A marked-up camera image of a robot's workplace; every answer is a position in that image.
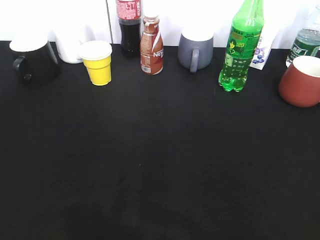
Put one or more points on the yellow plastic cup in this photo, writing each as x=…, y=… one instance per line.
x=96, y=56

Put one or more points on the green plastic soda bottle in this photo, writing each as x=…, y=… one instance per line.
x=245, y=32

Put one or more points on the brown Nescafe coffee bottle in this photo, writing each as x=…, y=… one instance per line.
x=151, y=45

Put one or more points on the grey ceramic mug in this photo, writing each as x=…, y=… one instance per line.
x=195, y=48

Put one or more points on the cola bottle red label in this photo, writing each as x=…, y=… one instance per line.
x=129, y=14

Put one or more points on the white ceramic mug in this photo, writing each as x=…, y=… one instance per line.
x=69, y=38

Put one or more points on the black ceramic mug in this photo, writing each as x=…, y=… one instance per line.
x=34, y=60

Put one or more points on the white blueberry milk carton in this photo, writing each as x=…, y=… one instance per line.
x=264, y=46

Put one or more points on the red-brown ceramic mug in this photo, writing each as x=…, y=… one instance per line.
x=300, y=84

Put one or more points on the clear green-label water bottle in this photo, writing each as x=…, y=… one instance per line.
x=307, y=41

